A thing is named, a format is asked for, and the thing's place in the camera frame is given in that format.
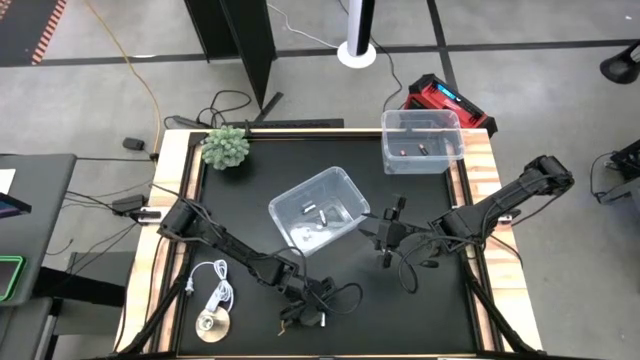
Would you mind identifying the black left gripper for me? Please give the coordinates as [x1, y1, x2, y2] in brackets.
[279, 277, 337, 329]

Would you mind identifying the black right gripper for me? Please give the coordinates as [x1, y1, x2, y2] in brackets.
[358, 195, 417, 269]

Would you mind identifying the large clear plastic bin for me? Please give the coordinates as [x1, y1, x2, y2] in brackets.
[268, 166, 372, 258]

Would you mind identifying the round gold disc lamp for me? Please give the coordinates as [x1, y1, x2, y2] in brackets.
[194, 305, 232, 345]

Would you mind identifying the small clear plastic bin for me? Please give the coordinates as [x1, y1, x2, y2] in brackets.
[380, 108, 466, 176]

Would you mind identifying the red and black power station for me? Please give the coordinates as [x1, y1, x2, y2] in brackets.
[403, 73, 499, 139]

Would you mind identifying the black power strip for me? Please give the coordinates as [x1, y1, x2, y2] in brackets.
[222, 118, 345, 130]

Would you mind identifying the green artificial plant in pot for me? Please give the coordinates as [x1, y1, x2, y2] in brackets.
[200, 125, 251, 171]

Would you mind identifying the white pole with round base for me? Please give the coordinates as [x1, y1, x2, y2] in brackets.
[336, 0, 378, 70]

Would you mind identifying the large black power adapter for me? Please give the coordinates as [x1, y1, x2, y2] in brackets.
[111, 194, 149, 217]

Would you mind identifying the black equipment stand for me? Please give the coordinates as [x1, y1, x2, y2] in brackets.
[590, 138, 640, 205]

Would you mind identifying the black partition panel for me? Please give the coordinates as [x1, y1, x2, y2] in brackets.
[183, 0, 285, 122]

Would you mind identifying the grey side desk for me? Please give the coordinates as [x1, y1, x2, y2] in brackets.
[0, 153, 78, 307]

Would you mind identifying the black chair base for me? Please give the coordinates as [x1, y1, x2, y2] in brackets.
[599, 40, 640, 85]

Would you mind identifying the green rimmed tablet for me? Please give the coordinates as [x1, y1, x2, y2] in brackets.
[0, 254, 26, 303]

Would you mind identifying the orange striped floor mat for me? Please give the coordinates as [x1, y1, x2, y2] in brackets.
[0, 0, 69, 67]

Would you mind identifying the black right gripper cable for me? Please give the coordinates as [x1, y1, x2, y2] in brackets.
[398, 233, 454, 295]

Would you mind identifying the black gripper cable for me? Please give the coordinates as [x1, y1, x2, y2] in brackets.
[279, 249, 364, 317]
[398, 233, 454, 295]

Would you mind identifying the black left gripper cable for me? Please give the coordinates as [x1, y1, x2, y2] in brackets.
[279, 249, 364, 317]

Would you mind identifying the white cable with plug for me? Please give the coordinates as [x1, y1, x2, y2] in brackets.
[185, 259, 236, 314]

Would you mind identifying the black frame strut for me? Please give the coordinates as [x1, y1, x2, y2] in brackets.
[460, 248, 540, 357]
[118, 239, 194, 357]

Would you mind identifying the black floor cable bundle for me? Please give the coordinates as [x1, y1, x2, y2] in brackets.
[163, 89, 253, 130]

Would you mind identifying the white floor cable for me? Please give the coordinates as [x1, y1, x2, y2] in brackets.
[266, 2, 341, 51]

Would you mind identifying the yellow cable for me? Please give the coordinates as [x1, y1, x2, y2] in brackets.
[83, 0, 162, 157]

